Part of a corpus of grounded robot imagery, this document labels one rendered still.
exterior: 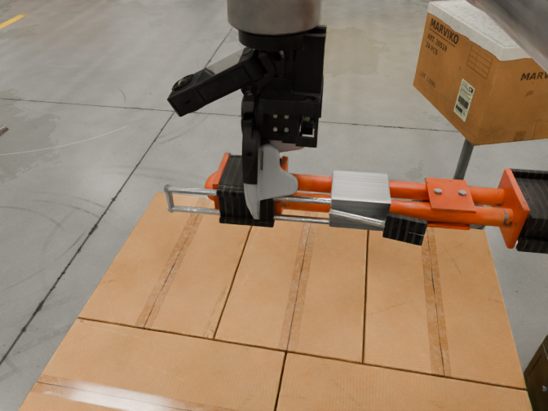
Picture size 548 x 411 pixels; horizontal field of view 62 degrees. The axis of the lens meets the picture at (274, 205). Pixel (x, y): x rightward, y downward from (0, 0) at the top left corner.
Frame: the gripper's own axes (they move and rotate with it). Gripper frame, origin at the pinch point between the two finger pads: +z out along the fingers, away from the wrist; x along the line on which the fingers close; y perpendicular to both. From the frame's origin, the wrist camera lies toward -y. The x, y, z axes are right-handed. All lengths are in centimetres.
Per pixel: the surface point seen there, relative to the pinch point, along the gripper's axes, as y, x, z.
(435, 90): 53, 161, 57
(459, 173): 73, 158, 98
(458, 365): 46, 27, 71
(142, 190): -99, 154, 126
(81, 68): -219, 318, 126
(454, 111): 59, 143, 57
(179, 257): -37, 54, 71
